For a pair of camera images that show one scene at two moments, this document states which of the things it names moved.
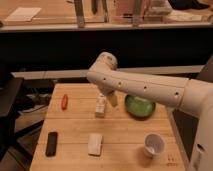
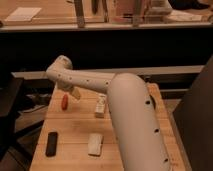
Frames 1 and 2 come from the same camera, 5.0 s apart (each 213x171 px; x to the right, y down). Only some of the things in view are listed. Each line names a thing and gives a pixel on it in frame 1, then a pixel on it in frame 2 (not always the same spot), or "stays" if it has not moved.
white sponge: x=95 y=144 stays
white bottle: x=100 y=106 stays
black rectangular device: x=51 y=144 stays
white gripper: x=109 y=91 → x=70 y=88
